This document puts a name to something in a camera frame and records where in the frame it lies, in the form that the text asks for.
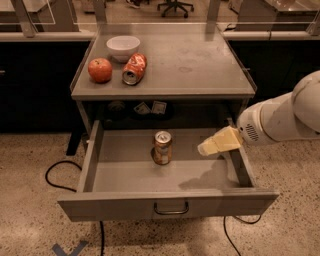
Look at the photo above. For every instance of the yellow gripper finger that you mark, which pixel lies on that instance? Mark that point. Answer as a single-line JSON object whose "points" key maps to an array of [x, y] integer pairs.
{"points": [[226, 139]]}

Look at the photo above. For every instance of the orange soda can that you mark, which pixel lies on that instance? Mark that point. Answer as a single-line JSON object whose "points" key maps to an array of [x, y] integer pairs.
{"points": [[162, 152]]}

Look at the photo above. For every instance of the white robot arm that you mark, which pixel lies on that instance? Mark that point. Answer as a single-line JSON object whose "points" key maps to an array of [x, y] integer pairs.
{"points": [[291, 116]]}

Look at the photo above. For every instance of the grey cabinet counter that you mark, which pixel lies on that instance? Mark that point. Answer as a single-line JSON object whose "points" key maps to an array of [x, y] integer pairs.
{"points": [[189, 66]]}

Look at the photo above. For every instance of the red crushed soda can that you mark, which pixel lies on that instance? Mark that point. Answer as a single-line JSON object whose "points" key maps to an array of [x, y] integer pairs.
{"points": [[134, 69]]}

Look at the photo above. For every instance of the grey open top drawer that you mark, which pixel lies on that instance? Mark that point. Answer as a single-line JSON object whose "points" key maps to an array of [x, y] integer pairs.
{"points": [[120, 180]]}

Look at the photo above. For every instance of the small packet right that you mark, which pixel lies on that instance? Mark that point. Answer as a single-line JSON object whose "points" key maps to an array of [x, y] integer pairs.
{"points": [[159, 107]]}

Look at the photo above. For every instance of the small packet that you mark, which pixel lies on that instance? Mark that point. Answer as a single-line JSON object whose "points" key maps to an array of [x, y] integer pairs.
{"points": [[159, 107], [142, 109]]}

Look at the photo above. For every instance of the small packet left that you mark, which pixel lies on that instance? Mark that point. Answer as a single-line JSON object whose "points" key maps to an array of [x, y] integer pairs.
{"points": [[142, 109]]}

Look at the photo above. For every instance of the dark round object in cabinet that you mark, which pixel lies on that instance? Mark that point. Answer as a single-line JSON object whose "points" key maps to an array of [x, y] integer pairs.
{"points": [[116, 110]]}

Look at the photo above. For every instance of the white bowl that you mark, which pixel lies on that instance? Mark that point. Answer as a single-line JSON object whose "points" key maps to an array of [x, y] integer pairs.
{"points": [[121, 48]]}

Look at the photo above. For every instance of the red apple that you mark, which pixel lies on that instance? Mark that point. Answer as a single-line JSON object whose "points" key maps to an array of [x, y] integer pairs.
{"points": [[100, 70]]}

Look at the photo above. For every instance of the black office chair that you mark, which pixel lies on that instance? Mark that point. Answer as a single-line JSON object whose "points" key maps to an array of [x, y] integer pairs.
{"points": [[175, 5]]}

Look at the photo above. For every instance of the metal drawer handle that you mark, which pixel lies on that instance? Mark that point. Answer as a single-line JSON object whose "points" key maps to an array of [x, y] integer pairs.
{"points": [[169, 210]]}

